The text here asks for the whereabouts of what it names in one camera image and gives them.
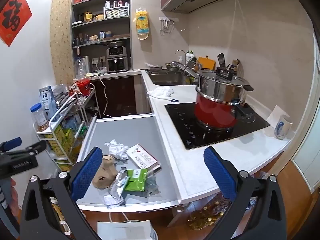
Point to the white storage basket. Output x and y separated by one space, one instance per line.
116 11

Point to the red cooking pot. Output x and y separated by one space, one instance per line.
212 115

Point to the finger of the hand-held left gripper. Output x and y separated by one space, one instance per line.
11 143
32 148

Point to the white box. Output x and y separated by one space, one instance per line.
122 231

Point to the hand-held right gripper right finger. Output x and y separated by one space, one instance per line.
220 175

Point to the chrome faucet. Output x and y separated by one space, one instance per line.
180 52

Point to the brown paper cup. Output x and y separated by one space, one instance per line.
103 172

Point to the crumpled paper receipt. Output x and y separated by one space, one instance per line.
113 202

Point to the green foil packet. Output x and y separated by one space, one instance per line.
137 180

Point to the steel kitchen sink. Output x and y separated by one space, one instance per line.
167 78

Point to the silver foil wrapper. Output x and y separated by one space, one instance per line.
119 183

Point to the red wall poster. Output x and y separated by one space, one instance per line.
13 17

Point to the plastic jar with blue lid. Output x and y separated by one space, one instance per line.
40 117

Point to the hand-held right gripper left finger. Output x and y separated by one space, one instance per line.
86 172

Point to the black slotted spatula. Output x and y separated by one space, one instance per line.
221 58

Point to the white dish cloth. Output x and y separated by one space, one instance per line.
161 91

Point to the grey wall shelf unit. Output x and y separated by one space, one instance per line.
100 22

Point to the white soap bottle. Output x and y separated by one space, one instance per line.
191 56

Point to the large clear water bottle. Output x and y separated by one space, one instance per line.
80 68

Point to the blue and white bag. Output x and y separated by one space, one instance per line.
47 102

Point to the cluster of gold-capped bottles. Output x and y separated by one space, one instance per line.
202 217

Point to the white blue mug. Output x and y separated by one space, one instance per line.
282 127

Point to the white and red carton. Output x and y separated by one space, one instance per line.
143 158

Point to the crumpled white tissue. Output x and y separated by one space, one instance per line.
117 148

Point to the yellow hanging bag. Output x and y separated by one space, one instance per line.
142 22

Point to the silver air fryer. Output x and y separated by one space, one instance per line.
117 58

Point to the white wall hook rack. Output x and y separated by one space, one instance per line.
166 20

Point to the clear plastic wrapper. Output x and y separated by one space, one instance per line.
152 183

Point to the white rolling cart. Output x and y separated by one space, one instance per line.
62 120

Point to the steel steamer pot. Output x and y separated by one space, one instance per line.
217 93

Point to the black induction cooktop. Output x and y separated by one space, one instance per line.
180 120

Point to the metal bowl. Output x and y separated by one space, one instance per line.
156 68

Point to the glass pot lid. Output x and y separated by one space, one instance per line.
215 76

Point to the orange cutting board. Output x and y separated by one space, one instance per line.
207 63

